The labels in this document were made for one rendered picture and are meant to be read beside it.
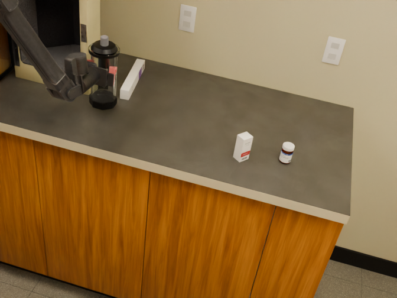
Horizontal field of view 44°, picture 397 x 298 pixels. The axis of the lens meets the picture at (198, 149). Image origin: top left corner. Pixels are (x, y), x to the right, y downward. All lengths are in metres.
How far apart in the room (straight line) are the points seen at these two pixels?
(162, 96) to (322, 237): 0.84
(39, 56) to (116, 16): 0.86
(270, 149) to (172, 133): 0.36
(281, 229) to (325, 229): 0.15
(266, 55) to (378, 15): 0.47
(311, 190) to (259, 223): 0.22
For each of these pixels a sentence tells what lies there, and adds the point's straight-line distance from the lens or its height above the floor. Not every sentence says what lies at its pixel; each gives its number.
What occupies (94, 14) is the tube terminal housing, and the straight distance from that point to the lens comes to 1.93.
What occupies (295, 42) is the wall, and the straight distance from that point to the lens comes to 2.15.
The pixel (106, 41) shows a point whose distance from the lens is 1.76.
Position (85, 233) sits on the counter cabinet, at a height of 0.46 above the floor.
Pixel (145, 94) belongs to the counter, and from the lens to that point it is 2.04.
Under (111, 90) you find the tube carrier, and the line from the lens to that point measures 1.83.
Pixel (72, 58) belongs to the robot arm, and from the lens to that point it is 1.62.
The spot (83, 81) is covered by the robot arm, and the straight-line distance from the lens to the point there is 1.64.
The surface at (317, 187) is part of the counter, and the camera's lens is 1.72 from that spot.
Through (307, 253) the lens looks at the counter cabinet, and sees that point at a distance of 1.84.
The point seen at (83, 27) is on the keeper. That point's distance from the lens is 1.89.
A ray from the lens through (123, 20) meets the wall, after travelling 2.32.
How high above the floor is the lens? 2.00
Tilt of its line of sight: 37 degrees down
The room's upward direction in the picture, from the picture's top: 8 degrees clockwise
